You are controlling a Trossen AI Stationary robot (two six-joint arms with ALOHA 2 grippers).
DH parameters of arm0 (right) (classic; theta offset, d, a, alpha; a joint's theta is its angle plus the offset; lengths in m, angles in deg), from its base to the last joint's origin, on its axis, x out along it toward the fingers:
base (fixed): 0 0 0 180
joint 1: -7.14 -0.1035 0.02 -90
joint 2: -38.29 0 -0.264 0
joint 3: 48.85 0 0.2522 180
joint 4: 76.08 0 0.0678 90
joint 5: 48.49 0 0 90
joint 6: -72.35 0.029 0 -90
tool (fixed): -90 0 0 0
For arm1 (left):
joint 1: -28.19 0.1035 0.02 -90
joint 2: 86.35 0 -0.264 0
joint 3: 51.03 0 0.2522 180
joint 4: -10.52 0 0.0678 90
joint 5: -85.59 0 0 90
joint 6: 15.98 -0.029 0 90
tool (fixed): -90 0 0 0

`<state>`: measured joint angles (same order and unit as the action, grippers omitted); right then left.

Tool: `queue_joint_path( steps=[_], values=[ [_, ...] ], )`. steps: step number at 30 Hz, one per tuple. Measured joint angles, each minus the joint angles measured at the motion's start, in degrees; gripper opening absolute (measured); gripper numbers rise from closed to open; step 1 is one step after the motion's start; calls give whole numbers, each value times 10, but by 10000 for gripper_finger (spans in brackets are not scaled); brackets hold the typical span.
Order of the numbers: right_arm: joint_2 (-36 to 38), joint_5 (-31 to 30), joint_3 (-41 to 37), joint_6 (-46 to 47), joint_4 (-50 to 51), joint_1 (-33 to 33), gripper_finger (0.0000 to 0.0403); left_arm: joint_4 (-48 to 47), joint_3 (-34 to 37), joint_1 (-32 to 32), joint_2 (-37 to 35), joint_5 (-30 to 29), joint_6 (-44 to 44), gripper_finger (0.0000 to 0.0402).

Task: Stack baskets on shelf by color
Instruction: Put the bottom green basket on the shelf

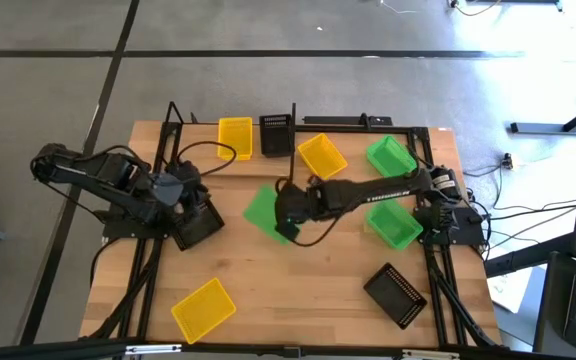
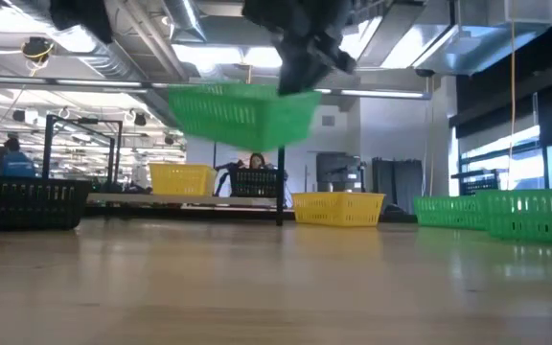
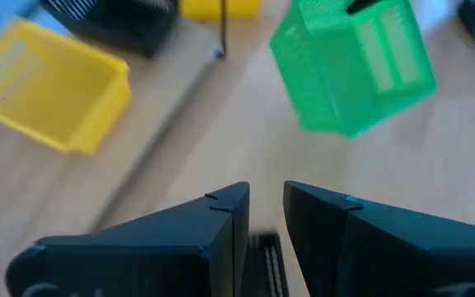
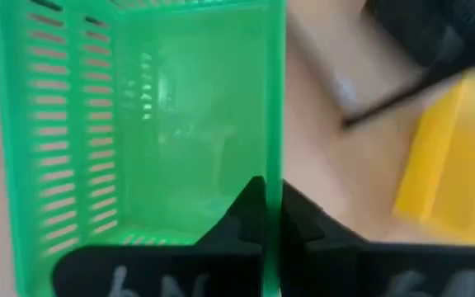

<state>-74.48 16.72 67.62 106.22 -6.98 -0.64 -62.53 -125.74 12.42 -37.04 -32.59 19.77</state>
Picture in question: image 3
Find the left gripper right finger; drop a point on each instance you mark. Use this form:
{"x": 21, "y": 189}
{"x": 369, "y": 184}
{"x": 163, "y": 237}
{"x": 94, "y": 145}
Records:
{"x": 365, "y": 255}

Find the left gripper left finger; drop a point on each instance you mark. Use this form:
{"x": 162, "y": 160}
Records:
{"x": 159, "y": 255}

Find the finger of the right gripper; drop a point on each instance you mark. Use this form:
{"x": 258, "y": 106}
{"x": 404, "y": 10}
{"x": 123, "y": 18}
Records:
{"x": 363, "y": 5}

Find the green plastic basket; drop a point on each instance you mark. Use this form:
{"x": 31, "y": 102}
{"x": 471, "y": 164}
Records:
{"x": 336, "y": 82}

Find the yellow plastic basket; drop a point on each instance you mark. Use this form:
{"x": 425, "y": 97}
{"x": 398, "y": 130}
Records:
{"x": 204, "y": 8}
{"x": 56, "y": 90}

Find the black metal shelf end frame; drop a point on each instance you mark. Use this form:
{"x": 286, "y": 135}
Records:
{"x": 222, "y": 29}

